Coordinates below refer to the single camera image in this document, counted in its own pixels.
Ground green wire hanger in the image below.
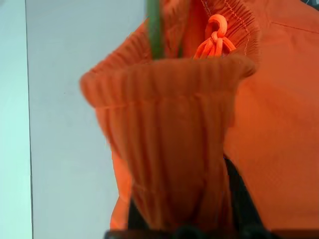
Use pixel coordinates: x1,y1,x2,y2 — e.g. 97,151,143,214
146,0,185,61

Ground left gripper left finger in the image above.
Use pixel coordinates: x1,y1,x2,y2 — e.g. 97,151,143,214
127,196,151,231

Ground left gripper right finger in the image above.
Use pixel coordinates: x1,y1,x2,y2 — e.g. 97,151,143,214
223,156,265,231

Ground orange shorts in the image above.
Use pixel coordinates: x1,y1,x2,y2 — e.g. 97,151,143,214
79,0,319,231

